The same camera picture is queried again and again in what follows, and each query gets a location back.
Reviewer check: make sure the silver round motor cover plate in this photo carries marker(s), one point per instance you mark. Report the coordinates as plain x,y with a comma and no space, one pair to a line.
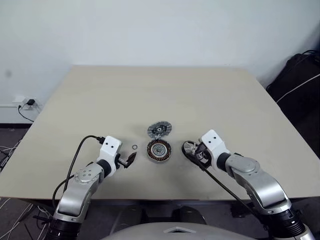
153,128

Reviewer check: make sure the black power adapter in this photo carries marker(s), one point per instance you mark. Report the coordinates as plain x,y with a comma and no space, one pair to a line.
31,102

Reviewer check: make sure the dark rounded shape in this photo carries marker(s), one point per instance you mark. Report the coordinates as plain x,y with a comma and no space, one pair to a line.
190,212

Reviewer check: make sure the white power strip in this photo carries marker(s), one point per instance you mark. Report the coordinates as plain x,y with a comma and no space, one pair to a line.
18,98

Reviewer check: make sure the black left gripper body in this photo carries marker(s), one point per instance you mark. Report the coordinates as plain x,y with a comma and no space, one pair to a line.
122,162

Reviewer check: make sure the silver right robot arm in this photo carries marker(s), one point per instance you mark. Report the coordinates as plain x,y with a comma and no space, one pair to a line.
260,182

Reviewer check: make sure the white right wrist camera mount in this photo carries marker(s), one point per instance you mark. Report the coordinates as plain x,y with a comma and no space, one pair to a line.
212,142

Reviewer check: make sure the motor stator with copper windings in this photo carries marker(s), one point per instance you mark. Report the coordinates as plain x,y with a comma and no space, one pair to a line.
151,151

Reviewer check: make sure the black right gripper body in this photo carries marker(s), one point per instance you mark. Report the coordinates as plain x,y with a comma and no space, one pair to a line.
203,156

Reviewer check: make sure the grey robot torso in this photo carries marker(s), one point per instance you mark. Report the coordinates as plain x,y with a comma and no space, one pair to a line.
150,231

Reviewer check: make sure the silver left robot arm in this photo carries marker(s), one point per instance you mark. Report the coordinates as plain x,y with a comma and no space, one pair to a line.
82,185

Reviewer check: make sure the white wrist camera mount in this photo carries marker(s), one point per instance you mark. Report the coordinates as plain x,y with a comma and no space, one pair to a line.
212,142
110,147

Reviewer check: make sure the black bag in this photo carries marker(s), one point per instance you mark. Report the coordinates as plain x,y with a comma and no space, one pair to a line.
300,82

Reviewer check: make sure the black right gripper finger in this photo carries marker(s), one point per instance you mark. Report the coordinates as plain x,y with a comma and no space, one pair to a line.
192,142
187,157

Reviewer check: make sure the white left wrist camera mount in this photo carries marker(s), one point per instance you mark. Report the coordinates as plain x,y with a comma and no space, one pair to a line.
110,147

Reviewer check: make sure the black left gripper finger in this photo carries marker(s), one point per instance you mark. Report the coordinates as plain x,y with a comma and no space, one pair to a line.
131,161
130,157

